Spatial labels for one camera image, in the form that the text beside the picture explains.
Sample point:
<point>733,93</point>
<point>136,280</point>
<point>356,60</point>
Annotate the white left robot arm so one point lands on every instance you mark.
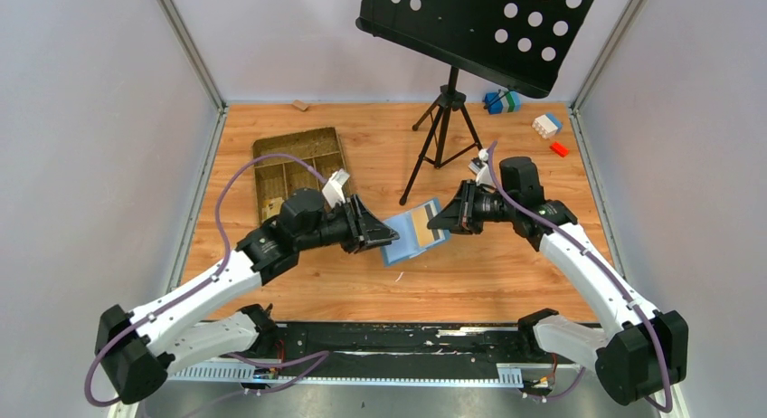
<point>139,349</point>

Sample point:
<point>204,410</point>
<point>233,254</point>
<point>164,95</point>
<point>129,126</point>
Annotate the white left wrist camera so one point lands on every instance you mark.
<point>333,189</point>

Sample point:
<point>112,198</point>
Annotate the blue green toy block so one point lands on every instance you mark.
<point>502,102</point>

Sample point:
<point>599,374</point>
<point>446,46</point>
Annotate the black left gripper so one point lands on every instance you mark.
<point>355,223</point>

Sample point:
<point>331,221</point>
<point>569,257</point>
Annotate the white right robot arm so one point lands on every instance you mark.
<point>639,352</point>

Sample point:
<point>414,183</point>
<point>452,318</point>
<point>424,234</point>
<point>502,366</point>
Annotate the black music stand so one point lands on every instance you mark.
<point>517,44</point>

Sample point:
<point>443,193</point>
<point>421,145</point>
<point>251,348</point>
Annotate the white blue toy block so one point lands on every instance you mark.
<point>547,125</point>

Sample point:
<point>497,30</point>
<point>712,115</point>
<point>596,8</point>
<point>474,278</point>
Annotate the blue leather card holder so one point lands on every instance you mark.
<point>405,248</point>

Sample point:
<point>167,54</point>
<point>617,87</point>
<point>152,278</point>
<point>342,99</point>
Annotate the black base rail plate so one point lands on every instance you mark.
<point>401,351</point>

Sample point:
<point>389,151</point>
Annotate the small wooden block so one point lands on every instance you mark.
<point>300,105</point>

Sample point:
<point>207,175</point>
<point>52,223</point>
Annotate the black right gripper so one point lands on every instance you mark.
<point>469,205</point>

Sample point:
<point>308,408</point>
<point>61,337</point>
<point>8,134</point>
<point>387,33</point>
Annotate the woven compartment tray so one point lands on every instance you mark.
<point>320,148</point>

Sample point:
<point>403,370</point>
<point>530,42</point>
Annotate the red toy block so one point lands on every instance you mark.
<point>559,149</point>

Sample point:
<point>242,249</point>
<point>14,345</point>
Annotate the gold credit card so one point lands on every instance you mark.
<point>271,207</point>

